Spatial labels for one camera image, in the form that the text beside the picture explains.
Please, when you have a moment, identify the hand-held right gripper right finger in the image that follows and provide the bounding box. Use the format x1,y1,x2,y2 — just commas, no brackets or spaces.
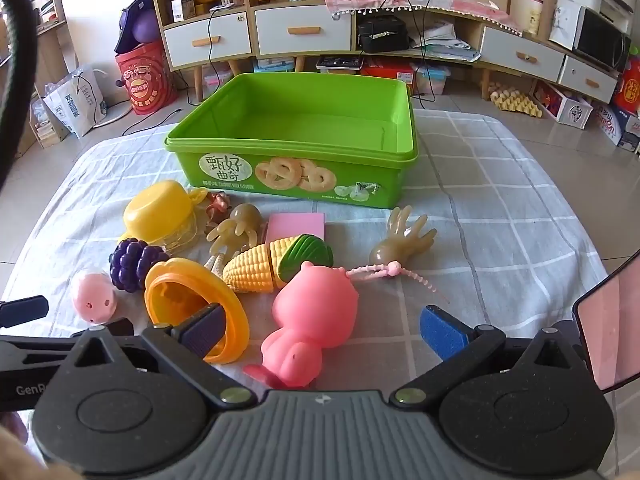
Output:
392,305,588,407

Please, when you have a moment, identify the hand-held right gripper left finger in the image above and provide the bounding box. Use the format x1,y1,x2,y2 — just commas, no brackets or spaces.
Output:
62,304,257,408

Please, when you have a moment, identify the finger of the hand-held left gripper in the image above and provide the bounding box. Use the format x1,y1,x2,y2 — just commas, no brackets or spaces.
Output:
0,317,136,368
0,296,49,328

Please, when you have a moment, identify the pink toy egg ball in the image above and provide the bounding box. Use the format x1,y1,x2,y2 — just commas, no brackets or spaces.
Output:
70,269,119,325

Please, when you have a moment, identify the orange plastic ring bowl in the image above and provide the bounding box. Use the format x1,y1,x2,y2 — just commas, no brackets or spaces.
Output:
144,258,250,365

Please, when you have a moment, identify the purple toy grape bunch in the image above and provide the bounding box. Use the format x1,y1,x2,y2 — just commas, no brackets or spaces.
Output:
109,238,171,293

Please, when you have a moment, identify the cream spiky toy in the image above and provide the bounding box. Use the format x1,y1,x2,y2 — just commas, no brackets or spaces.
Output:
201,254,227,279

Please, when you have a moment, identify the toy corn cob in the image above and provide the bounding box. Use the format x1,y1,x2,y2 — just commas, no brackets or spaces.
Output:
222,234,334,294

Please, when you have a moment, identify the pink beaded strap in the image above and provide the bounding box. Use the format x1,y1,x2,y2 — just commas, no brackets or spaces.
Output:
345,260,437,295

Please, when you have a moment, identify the olive rubber hand toy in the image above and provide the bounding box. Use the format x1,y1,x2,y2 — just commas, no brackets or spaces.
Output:
369,206,437,266

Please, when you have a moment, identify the pink rubber pig toy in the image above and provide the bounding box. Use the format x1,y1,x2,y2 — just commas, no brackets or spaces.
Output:
244,260,361,389

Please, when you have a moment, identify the green plastic cookie box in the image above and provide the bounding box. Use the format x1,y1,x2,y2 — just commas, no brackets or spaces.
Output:
165,72,418,210

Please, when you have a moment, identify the olive rubber octopus toy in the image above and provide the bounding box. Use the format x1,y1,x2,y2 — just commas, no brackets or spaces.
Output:
205,203,264,261

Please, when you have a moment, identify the yellow toy bowl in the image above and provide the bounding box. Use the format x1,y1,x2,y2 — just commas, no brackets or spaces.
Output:
122,180,208,243

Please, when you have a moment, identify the small brown figure toy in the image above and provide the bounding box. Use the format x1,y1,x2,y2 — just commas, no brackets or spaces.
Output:
206,193,232,222

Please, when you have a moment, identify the pink sticky notepad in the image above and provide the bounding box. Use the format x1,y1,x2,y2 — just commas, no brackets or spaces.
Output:
265,212,326,247

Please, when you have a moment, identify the black-framed pink screen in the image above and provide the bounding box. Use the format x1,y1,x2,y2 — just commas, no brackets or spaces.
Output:
572,249,640,393

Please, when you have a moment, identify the white paper bag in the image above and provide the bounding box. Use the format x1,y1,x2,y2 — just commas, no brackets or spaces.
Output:
42,66,108,139

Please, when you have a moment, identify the yellow egg tray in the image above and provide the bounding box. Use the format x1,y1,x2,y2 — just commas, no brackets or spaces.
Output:
487,81,544,119

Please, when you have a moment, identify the red printed bucket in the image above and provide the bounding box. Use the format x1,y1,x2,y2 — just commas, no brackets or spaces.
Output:
115,42,179,116

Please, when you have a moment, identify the white patterned box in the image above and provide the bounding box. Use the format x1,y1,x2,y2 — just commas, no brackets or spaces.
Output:
531,80,594,128

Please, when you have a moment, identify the red cardboard box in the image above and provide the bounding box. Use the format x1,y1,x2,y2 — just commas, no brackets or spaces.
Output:
360,57,417,97

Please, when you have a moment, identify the red and blue carton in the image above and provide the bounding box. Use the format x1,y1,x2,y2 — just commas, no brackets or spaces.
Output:
592,102,640,154

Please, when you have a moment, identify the clear blue-lidded storage box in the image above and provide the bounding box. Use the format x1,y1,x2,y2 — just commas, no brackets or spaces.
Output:
252,57,297,74

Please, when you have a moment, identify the wooden desk shelf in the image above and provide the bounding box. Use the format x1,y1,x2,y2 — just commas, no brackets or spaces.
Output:
22,0,69,148

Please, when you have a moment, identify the black flat device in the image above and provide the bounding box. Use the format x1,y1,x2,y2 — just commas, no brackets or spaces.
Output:
316,56,365,72

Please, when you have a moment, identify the white drawer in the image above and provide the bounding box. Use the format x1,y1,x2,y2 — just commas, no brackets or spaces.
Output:
480,26,566,83
255,5,353,57
162,11,252,68
559,56,618,104

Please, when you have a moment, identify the tall wooden shelf cabinet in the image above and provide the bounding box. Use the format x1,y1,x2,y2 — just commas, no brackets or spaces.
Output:
147,0,358,103

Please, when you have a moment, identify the black bag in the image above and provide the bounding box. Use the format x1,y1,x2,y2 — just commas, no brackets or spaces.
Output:
357,15,411,54

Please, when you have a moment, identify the purple cushion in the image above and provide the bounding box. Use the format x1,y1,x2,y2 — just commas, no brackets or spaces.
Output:
114,0,166,54

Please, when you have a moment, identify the low wooden cabinet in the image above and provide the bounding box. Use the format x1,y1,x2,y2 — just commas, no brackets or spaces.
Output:
354,4,621,106

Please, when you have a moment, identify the small white carton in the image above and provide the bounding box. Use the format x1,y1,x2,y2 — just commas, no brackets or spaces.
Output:
171,0,197,24

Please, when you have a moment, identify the black microwave oven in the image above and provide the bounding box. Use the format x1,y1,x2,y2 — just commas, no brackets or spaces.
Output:
572,5,632,74

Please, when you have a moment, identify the white bottle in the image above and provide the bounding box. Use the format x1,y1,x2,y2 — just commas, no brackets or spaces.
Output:
525,0,547,37

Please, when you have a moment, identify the thick black cable loop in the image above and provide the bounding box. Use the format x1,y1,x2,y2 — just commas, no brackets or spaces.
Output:
0,0,41,188

